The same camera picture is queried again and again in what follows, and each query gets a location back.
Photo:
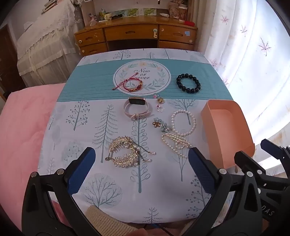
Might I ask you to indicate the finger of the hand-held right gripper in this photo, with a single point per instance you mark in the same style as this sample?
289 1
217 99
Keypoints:
247 162
274 148

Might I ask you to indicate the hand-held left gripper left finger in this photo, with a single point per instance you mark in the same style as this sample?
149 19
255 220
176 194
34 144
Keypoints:
83 169

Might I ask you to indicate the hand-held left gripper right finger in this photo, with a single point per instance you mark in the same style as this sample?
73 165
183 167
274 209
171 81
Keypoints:
201 169

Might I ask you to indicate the pink box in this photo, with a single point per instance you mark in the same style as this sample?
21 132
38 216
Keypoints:
226 140

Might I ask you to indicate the gold hair comb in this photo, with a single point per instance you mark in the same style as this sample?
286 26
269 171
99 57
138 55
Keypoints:
117 141

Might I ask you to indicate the gold round pendant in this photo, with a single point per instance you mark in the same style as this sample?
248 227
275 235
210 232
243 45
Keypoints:
161 100

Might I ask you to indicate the pink smart band watch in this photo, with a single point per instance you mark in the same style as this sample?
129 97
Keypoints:
136 100

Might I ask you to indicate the person's cream knit sweater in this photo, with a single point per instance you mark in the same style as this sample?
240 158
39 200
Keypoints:
102 220

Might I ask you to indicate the pink blanket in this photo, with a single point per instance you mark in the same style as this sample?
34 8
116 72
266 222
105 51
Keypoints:
22 124

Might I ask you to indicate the white leaf print curtain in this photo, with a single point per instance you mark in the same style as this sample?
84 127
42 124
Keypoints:
249 68

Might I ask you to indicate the tree print tablecloth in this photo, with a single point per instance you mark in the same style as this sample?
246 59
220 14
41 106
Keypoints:
97 68

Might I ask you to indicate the lace covered furniture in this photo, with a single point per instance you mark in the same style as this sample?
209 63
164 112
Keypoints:
45 45

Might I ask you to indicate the brown door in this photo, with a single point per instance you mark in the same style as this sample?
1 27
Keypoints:
9 56

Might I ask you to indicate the cream teal drawer hook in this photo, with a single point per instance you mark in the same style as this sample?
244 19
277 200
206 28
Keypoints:
155 34

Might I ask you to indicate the wooden dresser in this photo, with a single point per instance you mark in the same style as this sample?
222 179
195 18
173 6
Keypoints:
131 31

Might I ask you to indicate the red box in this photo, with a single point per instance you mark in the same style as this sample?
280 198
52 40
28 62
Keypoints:
189 23

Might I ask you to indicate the pink figurine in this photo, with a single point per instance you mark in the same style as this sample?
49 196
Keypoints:
92 20

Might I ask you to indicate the cream cylinder jar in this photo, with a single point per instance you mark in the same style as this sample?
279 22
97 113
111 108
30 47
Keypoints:
108 16

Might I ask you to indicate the black tube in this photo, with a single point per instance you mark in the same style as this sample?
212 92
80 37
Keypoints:
116 16

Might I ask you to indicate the floral patterned container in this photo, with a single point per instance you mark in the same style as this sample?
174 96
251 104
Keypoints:
182 12
173 11

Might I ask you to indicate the white tube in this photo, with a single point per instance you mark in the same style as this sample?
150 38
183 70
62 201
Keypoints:
164 15

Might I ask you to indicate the stack of books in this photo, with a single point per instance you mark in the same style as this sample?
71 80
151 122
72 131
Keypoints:
51 5

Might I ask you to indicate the floral picture strip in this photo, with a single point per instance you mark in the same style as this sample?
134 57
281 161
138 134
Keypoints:
140 11

